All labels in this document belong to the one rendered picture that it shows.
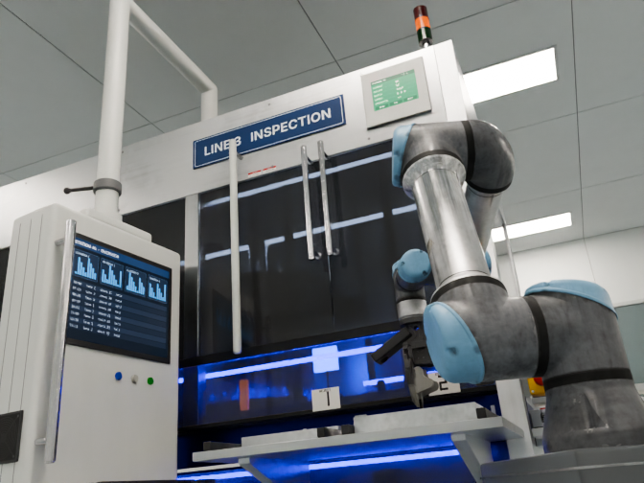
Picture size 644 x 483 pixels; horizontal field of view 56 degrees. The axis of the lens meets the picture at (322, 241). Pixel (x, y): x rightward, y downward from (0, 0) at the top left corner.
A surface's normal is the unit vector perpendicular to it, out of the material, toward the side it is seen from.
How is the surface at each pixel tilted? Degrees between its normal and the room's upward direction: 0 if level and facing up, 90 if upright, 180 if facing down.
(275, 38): 180
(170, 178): 90
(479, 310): 68
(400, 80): 90
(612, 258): 90
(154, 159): 90
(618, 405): 73
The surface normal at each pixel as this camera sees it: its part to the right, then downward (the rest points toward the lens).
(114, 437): 0.86, -0.25
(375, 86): -0.39, -0.33
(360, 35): 0.07, 0.92
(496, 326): -0.03, -0.47
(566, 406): -0.77, -0.45
